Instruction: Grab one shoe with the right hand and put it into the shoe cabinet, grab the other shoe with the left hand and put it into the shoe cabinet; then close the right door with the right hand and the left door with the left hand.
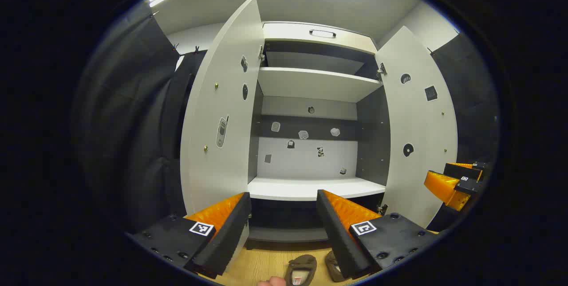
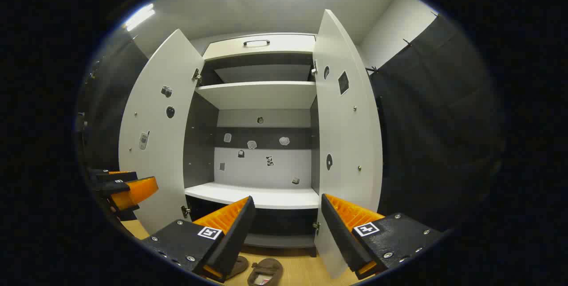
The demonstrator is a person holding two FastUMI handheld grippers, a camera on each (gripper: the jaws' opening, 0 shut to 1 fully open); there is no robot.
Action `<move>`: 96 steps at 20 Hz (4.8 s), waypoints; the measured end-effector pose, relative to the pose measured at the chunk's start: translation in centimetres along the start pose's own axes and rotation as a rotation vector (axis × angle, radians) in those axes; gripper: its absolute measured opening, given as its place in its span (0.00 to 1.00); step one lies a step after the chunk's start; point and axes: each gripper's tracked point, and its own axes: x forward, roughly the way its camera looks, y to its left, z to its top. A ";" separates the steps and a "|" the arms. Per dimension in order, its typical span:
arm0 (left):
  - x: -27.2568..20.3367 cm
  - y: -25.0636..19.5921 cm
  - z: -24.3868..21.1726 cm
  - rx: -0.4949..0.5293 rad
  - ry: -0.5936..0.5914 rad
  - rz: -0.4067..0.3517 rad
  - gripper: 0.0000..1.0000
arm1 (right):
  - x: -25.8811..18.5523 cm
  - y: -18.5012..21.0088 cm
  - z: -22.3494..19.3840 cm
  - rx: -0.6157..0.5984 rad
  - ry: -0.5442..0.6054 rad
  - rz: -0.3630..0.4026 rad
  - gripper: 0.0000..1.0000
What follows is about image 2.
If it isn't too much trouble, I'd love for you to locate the brown fuzzy shoe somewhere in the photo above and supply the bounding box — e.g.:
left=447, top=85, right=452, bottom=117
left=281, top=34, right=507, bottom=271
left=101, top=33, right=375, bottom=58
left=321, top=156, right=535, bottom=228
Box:
left=231, top=255, right=250, bottom=278
left=247, top=258, right=284, bottom=286

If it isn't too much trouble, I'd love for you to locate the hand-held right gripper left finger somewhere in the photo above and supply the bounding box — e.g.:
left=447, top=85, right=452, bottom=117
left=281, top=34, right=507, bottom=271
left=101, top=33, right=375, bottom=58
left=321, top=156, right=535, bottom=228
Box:
left=141, top=195, right=256, bottom=283

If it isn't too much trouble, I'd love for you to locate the white door with headphone sticker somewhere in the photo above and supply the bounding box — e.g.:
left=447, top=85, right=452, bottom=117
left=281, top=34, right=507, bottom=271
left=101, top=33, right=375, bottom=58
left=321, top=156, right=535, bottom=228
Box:
left=312, top=9, right=383, bottom=279

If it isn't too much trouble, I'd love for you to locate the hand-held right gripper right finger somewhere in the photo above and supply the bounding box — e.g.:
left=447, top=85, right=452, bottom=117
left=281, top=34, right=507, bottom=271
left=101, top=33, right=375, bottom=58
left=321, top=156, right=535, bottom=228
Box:
left=320, top=193, right=445, bottom=280

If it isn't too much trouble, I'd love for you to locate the white cabinet drawer front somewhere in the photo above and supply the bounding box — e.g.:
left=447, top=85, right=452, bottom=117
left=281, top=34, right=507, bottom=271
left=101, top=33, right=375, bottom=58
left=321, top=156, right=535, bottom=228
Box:
left=202, top=33, right=316, bottom=61

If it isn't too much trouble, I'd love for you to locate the white door with phone sticker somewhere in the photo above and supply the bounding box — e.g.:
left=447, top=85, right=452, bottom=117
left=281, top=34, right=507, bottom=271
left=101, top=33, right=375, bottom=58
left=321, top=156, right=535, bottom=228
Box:
left=118, top=29, right=205, bottom=235

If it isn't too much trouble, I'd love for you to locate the ceiling light panel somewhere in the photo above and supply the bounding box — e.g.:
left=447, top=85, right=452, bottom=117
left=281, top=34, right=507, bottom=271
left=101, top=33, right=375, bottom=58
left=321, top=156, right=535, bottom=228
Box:
left=124, top=4, right=156, bottom=31

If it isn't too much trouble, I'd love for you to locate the white cabinet shelf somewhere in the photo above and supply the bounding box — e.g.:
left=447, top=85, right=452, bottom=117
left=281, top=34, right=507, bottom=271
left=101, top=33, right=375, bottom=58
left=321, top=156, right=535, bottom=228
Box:
left=195, top=81, right=317, bottom=110
left=184, top=182, right=320, bottom=210

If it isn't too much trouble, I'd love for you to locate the white grey shoe cabinet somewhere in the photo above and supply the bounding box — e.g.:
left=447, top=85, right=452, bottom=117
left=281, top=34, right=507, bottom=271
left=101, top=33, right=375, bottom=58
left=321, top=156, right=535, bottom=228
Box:
left=183, top=32, right=321, bottom=258

